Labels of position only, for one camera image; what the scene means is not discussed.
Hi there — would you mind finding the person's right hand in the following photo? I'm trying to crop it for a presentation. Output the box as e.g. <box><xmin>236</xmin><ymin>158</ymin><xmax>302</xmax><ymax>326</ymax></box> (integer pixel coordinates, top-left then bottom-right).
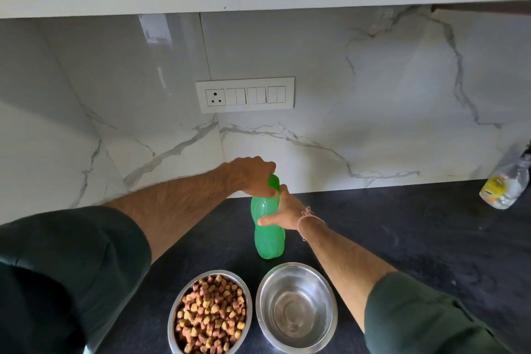
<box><xmin>257</xmin><ymin>184</ymin><xmax>308</xmax><ymax>231</ymax></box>

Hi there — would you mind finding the person's right forearm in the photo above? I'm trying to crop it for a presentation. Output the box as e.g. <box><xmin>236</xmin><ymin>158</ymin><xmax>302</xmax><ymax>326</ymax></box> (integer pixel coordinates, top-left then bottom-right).
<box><xmin>299</xmin><ymin>217</ymin><xmax>399</xmax><ymax>334</ymax></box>

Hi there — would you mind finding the person's left forearm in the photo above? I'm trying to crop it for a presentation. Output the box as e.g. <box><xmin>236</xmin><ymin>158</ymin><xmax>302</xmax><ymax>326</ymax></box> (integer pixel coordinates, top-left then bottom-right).
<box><xmin>103</xmin><ymin>165</ymin><xmax>237</xmax><ymax>264</ymax></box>

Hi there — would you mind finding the dark green right sleeve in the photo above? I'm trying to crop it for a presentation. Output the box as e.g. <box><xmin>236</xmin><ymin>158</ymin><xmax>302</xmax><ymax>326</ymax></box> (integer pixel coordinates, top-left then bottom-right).
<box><xmin>364</xmin><ymin>272</ymin><xmax>515</xmax><ymax>354</ymax></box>

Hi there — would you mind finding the pile of pet food kibble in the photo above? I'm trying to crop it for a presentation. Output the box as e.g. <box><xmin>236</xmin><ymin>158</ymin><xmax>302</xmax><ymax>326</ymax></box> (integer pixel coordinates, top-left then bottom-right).
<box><xmin>174</xmin><ymin>275</ymin><xmax>247</xmax><ymax>354</ymax></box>

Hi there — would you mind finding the green plastic water bottle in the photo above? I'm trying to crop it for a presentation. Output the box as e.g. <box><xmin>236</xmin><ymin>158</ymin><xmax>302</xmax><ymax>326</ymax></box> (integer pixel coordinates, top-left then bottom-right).
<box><xmin>250</xmin><ymin>174</ymin><xmax>286</xmax><ymax>260</ymax></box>

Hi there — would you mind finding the white wall switch panel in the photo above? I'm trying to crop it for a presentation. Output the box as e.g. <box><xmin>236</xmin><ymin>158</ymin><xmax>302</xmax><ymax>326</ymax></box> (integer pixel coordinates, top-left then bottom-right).
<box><xmin>195</xmin><ymin>77</ymin><xmax>295</xmax><ymax>114</ymax></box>

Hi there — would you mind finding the dark green sleeve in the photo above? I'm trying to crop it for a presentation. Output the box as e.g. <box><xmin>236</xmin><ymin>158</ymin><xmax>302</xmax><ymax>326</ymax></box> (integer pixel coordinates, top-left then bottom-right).
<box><xmin>0</xmin><ymin>206</ymin><xmax>152</xmax><ymax>354</ymax></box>
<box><xmin>364</xmin><ymin>272</ymin><xmax>515</xmax><ymax>354</ymax></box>

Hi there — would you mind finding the steel bowl with kibble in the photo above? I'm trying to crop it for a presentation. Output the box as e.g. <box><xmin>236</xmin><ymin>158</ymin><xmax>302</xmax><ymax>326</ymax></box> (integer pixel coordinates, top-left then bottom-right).
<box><xmin>167</xmin><ymin>270</ymin><xmax>253</xmax><ymax>354</ymax></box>

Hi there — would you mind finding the person's left hand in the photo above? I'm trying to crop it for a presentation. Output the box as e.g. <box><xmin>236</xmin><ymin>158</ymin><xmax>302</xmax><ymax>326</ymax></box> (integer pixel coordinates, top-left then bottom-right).
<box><xmin>223</xmin><ymin>156</ymin><xmax>279</xmax><ymax>199</ymax></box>

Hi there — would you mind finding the empty steel bowl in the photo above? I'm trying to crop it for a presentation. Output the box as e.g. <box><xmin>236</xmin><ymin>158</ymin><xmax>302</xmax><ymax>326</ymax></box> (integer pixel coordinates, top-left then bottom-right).
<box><xmin>256</xmin><ymin>262</ymin><xmax>338</xmax><ymax>354</ymax></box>

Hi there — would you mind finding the clear spray bottle yellow label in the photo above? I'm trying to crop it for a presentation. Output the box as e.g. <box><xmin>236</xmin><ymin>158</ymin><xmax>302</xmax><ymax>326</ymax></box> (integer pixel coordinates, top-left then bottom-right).
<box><xmin>479</xmin><ymin>143</ymin><xmax>531</xmax><ymax>210</ymax></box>

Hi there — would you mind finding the dark green left sleeve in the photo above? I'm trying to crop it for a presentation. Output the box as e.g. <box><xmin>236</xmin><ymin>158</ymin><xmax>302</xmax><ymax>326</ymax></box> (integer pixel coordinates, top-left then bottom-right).
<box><xmin>0</xmin><ymin>206</ymin><xmax>152</xmax><ymax>354</ymax></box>

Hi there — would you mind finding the pink thread wristband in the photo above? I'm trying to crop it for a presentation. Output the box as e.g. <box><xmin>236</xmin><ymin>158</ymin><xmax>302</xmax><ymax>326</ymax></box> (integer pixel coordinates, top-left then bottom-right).
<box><xmin>297</xmin><ymin>207</ymin><xmax>326</xmax><ymax>242</ymax></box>

